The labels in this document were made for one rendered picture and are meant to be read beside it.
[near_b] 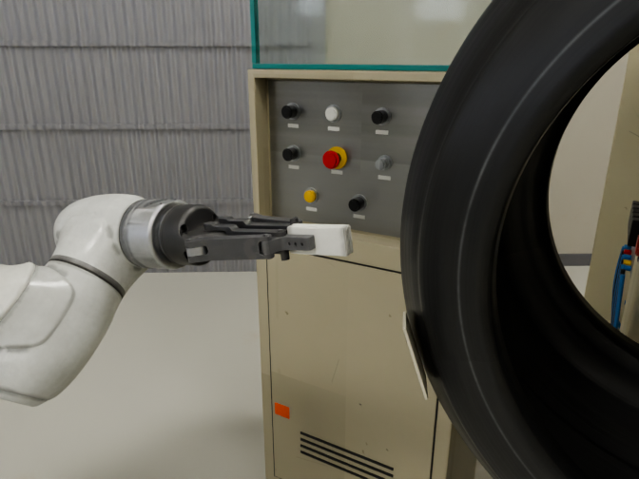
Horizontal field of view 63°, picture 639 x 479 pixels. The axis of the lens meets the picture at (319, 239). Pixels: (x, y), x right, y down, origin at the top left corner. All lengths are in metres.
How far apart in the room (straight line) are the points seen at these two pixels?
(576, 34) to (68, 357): 0.59
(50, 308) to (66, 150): 2.79
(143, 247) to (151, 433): 1.51
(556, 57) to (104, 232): 0.54
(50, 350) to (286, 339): 0.85
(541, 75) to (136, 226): 0.49
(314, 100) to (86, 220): 0.68
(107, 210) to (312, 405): 0.93
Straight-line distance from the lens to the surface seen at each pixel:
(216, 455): 1.98
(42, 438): 2.24
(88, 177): 3.41
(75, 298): 0.68
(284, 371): 1.48
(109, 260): 0.70
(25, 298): 0.66
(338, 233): 0.53
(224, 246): 0.56
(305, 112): 1.26
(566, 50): 0.34
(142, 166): 3.29
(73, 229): 0.73
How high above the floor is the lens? 1.30
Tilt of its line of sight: 19 degrees down
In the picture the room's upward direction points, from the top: straight up
